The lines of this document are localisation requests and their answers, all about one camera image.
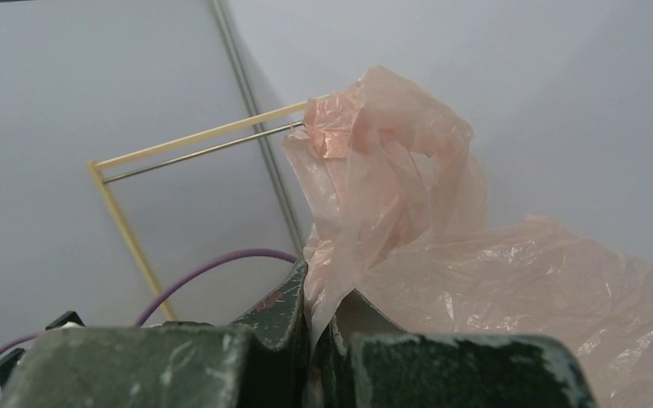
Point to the pink plastic trash bag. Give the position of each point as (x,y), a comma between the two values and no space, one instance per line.
(400,213)

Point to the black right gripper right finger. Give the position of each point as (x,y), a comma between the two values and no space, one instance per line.
(363,359)

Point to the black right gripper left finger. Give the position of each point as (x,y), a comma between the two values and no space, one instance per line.
(259,360)

